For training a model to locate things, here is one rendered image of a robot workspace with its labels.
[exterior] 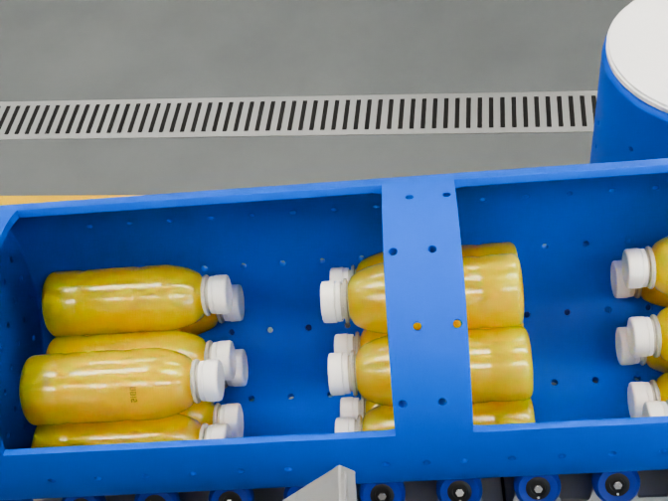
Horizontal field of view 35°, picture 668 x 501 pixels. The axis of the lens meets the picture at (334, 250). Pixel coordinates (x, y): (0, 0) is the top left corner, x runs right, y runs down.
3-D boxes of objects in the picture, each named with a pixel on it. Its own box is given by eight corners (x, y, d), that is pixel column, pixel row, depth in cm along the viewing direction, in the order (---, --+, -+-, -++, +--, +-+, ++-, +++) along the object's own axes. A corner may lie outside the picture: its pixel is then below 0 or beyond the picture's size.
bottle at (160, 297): (57, 349, 106) (218, 340, 105) (35, 317, 101) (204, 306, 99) (66, 292, 110) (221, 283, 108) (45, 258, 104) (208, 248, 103)
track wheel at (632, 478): (641, 462, 99) (636, 454, 101) (592, 464, 99) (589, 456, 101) (642, 507, 100) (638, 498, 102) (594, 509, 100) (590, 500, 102)
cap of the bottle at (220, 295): (214, 321, 104) (232, 320, 104) (206, 301, 101) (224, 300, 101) (216, 288, 107) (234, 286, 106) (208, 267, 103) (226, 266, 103)
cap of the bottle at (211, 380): (204, 355, 98) (222, 354, 98) (207, 395, 99) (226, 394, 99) (195, 366, 95) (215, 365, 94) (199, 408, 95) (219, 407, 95)
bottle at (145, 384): (38, 347, 101) (207, 337, 100) (46, 413, 102) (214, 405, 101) (12, 365, 94) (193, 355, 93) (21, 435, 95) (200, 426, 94)
